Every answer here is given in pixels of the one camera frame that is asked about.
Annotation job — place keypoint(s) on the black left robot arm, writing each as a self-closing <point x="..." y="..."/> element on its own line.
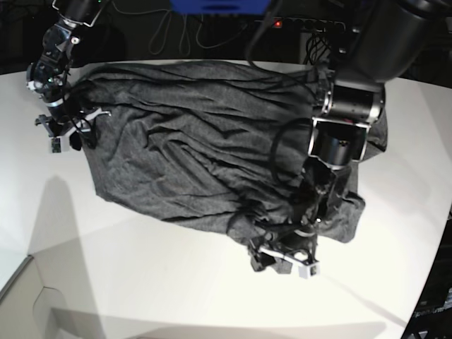
<point x="349" y="101"/>

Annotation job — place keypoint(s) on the black power strip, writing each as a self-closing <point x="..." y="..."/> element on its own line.
<point x="308" y="25"/>

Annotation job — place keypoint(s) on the blue box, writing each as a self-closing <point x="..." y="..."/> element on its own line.
<point x="194" y="7"/>

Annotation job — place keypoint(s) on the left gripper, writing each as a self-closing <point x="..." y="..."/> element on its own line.
<point x="293" y="247"/>

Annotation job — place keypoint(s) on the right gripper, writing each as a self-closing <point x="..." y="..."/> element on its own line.
<point x="68" y="125"/>

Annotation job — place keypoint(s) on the grey t-shirt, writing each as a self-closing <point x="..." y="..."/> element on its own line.
<point x="190" y="143"/>

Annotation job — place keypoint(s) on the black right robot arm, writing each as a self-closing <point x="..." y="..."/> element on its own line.
<point x="59" y="40"/>

